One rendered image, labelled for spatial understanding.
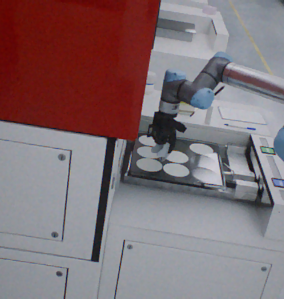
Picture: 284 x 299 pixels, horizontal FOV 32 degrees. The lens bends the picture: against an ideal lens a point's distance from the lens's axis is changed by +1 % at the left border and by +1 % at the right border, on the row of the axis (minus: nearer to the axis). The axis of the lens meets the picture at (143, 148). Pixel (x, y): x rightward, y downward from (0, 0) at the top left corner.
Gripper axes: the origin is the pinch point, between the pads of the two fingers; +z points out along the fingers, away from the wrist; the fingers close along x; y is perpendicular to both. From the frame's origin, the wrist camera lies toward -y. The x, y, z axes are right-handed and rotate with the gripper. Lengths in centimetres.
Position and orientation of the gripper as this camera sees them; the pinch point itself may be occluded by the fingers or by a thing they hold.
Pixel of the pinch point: (163, 157)
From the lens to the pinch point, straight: 187.7
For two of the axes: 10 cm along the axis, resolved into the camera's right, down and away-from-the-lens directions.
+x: 6.0, 4.4, -6.7
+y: -7.8, 1.7, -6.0
